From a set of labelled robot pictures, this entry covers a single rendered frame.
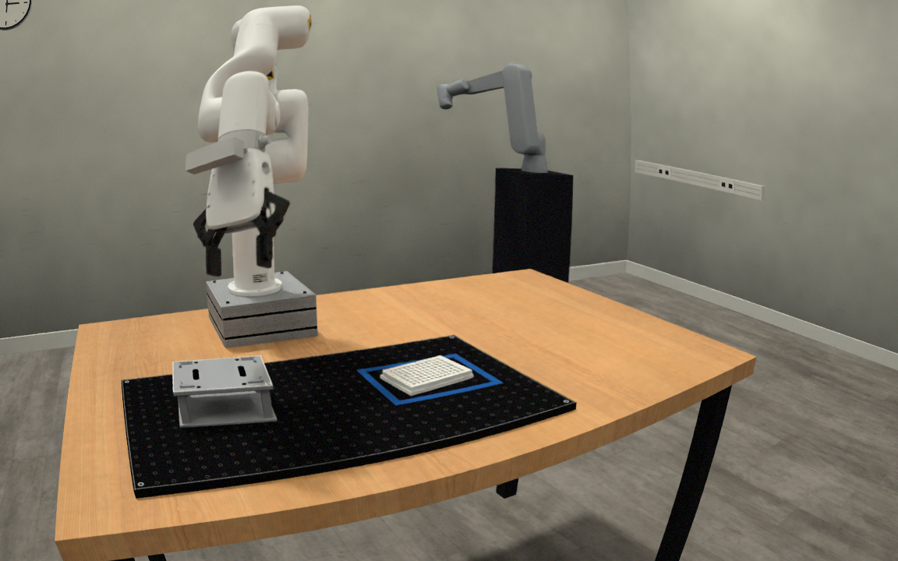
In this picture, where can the blue rectangular tape outline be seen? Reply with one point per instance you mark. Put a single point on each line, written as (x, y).
(393, 399)

